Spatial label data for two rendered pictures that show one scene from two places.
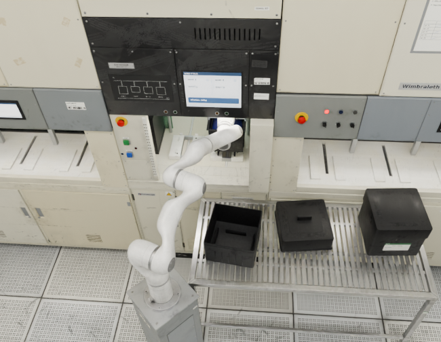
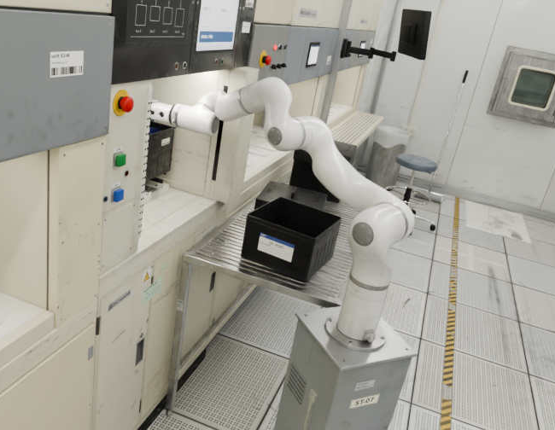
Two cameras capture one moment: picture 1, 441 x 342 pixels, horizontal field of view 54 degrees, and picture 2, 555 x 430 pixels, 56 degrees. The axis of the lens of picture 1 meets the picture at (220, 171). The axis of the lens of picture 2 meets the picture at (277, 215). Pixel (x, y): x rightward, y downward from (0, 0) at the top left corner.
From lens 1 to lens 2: 2.44 m
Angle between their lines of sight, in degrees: 68
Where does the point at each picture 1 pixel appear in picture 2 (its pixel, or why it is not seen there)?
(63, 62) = not seen: outside the picture
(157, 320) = (401, 347)
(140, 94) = (157, 26)
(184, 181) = (312, 122)
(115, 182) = (80, 299)
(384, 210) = not seen: hidden behind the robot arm
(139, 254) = (392, 217)
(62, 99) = (44, 43)
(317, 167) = not seen: hidden behind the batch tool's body
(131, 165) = (111, 227)
